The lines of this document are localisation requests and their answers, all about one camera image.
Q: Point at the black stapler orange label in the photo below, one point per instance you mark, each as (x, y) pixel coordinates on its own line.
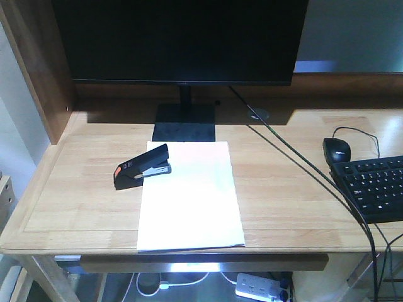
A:
(131, 173)

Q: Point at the white paper stack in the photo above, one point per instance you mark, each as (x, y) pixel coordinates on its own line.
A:
(195, 205)

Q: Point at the wooden desk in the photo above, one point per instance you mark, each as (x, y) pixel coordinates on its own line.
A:
(71, 207)

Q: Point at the black computer monitor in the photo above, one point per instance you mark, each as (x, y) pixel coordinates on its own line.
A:
(185, 44)

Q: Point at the black computer mouse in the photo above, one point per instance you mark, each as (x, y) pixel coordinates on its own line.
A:
(336, 150)

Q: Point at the white power strip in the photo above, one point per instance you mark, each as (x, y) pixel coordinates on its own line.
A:
(262, 288)

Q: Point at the black keyboard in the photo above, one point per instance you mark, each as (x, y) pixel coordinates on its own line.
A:
(373, 185)

